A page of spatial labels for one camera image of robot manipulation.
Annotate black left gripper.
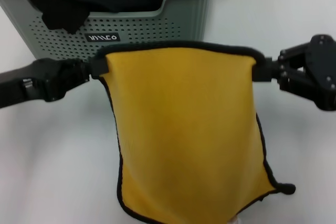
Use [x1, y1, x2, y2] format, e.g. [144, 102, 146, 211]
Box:
[0, 56, 110, 110]

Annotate yellow towel with black edge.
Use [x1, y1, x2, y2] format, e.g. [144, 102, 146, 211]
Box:
[93, 39, 297, 224]

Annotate green perforated storage box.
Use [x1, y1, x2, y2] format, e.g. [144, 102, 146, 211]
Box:
[0, 0, 218, 62]

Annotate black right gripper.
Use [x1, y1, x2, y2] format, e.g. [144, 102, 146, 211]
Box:
[255, 34, 336, 112]

